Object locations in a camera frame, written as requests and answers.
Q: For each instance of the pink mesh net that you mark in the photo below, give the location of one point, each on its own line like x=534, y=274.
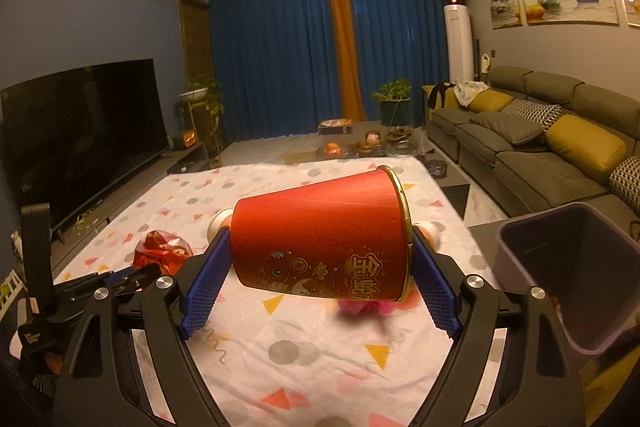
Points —
x=360, y=307

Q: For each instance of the blue curtain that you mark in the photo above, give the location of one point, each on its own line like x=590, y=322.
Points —
x=270, y=57
x=405, y=42

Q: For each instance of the orange curtain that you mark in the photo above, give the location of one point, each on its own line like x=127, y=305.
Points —
x=345, y=47

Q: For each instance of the white standing air conditioner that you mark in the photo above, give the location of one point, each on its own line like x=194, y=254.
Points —
x=459, y=42

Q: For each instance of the grey plastic bin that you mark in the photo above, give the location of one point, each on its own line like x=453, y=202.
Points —
x=600, y=257

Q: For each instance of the dark coffee table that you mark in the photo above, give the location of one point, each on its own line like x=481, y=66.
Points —
x=270, y=149

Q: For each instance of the orange paper cup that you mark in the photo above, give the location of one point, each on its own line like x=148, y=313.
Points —
x=220, y=224
x=431, y=236

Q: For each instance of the black white patterned pillow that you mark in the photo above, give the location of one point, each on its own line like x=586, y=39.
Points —
x=535, y=113
x=627, y=179

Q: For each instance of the dark television cabinet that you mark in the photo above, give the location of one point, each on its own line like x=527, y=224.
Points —
x=185, y=162

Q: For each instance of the wooden door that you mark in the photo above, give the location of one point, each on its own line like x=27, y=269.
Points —
x=194, y=47

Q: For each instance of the small yellow pillow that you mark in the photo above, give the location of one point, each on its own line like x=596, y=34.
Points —
x=490, y=102

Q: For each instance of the grey fabric sofa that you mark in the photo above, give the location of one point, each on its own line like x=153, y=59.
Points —
x=530, y=167

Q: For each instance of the flat snack box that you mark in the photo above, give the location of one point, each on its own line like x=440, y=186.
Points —
x=336, y=126

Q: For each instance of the white handheld vacuum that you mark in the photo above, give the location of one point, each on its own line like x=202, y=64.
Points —
x=481, y=67

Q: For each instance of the patterned white tablecloth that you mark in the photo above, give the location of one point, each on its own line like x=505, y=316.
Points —
x=300, y=357

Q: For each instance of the black garment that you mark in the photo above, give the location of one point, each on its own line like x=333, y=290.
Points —
x=439, y=96

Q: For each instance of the black flat television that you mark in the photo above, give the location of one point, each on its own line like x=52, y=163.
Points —
x=85, y=137

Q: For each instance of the orange fruit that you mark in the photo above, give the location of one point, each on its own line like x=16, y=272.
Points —
x=331, y=151

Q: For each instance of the large yellow pillow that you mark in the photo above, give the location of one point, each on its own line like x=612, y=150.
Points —
x=585, y=142

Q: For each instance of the red foil bag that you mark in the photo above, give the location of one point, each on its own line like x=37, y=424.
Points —
x=160, y=252

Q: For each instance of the small grey floor dish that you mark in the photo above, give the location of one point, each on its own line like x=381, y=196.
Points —
x=436, y=169

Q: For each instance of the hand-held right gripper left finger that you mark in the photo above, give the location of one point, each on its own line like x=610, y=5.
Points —
x=205, y=282

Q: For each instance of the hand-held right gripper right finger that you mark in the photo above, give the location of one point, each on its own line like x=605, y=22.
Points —
x=440, y=292

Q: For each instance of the small round figurine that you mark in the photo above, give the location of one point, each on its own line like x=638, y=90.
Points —
x=373, y=142

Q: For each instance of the round dark tray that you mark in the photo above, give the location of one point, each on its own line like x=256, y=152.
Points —
x=401, y=134

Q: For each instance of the trailing plant on stand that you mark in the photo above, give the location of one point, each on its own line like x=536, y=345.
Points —
x=200, y=94

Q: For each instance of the white cloth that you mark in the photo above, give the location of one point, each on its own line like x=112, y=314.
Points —
x=469, y=92

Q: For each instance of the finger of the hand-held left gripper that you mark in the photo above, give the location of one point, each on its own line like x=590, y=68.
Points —
x=80, y=287

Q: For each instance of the gold ribbon scrap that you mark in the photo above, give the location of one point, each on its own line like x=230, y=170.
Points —
x=87, y=223

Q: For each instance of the flat grey pillow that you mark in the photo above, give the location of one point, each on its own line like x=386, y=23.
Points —
x=505, y=128

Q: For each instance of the red gold-rimmed can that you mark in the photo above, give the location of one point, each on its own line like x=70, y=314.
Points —
x=320, y=237

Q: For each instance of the potted plant dark pot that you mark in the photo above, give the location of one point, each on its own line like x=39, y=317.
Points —
x=395, y=107

